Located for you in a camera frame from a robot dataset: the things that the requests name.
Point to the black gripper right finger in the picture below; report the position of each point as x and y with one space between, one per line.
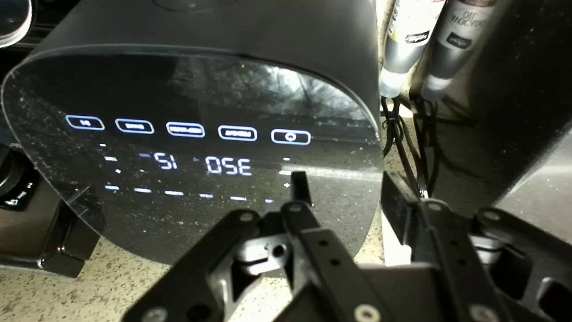
482 266

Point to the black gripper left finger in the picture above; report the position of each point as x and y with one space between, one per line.
212 277

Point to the black air fryer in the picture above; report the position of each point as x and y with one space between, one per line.
155 118

